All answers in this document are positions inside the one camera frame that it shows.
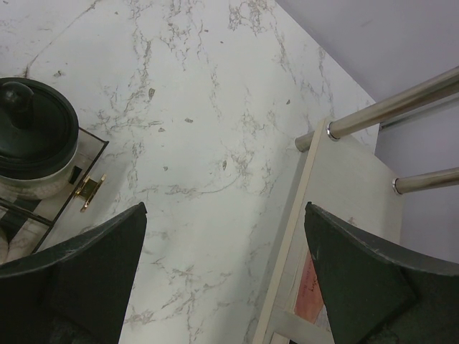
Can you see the books under side table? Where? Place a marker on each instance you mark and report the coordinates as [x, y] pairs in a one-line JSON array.
[[309, 303]]

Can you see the clear three-slot organizer tray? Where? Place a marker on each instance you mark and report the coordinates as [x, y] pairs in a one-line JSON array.
[[26, 223]]

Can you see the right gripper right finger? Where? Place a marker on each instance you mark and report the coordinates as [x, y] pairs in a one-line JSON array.
[[376, 291]]

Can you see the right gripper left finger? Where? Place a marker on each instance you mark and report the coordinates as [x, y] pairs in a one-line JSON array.
[[78, 290]]

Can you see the white side table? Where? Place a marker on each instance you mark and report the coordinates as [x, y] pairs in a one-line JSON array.
[[347, 180]]

